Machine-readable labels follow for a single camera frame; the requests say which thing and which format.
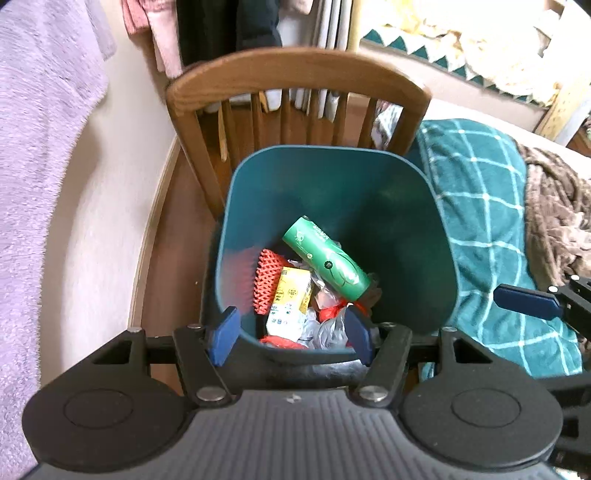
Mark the wooden chair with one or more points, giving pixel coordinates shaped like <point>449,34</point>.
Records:
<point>295,69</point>

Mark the silver foil wrapper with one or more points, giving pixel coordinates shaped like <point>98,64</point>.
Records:
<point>325,293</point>

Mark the pink hanging clothes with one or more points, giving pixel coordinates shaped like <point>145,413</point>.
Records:
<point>161,37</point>

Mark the purple fluffy blanket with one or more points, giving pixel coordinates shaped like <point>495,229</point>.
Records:
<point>37,138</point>

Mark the white slatted panel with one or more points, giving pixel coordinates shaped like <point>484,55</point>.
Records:
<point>334,23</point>

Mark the teal checked blanket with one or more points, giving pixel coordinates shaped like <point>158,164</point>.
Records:
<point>475,184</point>

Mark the floral cloth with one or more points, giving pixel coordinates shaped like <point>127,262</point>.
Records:
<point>385,124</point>

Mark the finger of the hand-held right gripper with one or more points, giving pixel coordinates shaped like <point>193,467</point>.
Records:
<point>526,302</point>

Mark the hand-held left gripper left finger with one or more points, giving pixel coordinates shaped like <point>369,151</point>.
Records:
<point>224,337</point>

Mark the red plastic bag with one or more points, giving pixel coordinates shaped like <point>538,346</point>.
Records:
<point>332,325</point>

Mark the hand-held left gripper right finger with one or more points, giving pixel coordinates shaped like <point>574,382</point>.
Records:
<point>360,337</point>

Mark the red textured plastic piece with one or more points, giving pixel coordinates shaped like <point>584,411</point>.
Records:
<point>268,281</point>

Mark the cream yellow bed blanket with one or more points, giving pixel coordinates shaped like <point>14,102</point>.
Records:
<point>485,46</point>

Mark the teal plastic bin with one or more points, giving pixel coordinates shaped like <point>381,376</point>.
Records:
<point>346,184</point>

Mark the small red wrapper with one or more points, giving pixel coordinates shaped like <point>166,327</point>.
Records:
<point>279,342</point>

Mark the brown knitted blanket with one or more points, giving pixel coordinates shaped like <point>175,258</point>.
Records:
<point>554,207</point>

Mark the yellow carton box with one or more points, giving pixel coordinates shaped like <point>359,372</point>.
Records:
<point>291,290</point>

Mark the light wooden post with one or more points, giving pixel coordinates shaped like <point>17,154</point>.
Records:
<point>565,106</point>

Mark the black hanging garment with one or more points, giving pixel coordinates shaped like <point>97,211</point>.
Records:
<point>231,23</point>

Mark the teal triangle patterned cloth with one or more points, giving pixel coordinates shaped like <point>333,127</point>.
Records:
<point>415,48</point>

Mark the white paper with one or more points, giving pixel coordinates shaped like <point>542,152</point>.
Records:
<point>308,325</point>

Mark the green cylindrical can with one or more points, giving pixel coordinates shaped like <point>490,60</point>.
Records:
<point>323,258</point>

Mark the beige bed mattress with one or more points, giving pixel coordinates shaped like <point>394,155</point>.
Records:
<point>485,108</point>

